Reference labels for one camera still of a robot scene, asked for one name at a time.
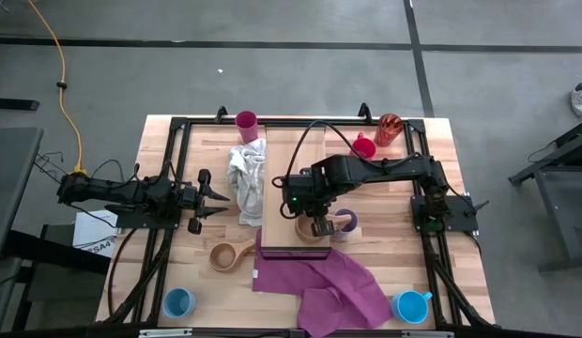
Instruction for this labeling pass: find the black side table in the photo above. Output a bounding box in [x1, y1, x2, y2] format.
[508, 116, 582, 274]

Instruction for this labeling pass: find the white printed paper box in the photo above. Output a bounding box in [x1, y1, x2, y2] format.
[72, 209, 119, 258]

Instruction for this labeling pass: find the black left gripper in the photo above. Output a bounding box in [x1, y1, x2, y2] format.
[177, 168, 231, 235]

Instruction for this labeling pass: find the light blue plastic tumbler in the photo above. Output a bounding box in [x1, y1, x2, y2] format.
[161, 287, 197, 319]

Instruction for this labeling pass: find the black flat bar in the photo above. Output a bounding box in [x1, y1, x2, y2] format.
[0, 97, 41, 113]

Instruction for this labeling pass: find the silver metal bracket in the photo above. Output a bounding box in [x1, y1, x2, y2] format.
[138, 328, 193, 338]
[401, 330, 455, 338]

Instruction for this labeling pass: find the black equipment stand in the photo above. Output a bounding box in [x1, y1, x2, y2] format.
[0, 223, 113, 338]

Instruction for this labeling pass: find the thick black cable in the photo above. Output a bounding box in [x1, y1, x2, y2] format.
[107, 227, 138, 316]

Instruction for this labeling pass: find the black metal table frame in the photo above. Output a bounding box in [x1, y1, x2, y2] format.
[96, 102, 497, 330]

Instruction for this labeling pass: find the pink plastic tumbler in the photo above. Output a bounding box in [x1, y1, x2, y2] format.
[234, 110, 259, 145]

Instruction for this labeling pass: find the lilac plastic tumbler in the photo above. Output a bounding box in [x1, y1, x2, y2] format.
[330, 207, 360, 241]

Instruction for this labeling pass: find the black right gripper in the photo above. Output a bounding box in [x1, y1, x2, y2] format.
[281, 168, 339, 238]

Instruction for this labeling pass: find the white cloth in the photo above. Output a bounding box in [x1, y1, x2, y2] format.
[226, 138, 268, 227]

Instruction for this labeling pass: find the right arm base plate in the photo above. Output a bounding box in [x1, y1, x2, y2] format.
[410, 193, 490, 234]

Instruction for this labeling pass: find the orange transparent glass tumbler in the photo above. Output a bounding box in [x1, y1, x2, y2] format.
[374, 113, 405, 148]

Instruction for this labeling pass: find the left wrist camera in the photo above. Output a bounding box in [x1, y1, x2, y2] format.
[177, 185, 199, 210]

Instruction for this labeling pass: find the grey table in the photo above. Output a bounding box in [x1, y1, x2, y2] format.
[0, 126, 44, 264]

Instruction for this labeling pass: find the yellow power cable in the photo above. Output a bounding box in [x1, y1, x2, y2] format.
[26, 0, 89, 176]

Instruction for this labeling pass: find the wooden cup with handle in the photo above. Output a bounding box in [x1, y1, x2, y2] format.
[208, 238, 257, 273]
[294, 210, 353, 244]

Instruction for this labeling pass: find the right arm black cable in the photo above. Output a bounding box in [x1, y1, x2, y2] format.
[270, 120, 421, 222]

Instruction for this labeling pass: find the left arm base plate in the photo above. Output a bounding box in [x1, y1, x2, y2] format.
[105, 202, 184, 230]

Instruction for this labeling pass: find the red mug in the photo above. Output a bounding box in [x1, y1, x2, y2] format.
[349, 131, 377, 161]

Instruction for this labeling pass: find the magenta cloth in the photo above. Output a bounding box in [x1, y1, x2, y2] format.
[252, 228, 395, 338]

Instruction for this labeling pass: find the blue mug with handle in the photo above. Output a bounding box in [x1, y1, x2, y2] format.
[390, 290, 434, 325]

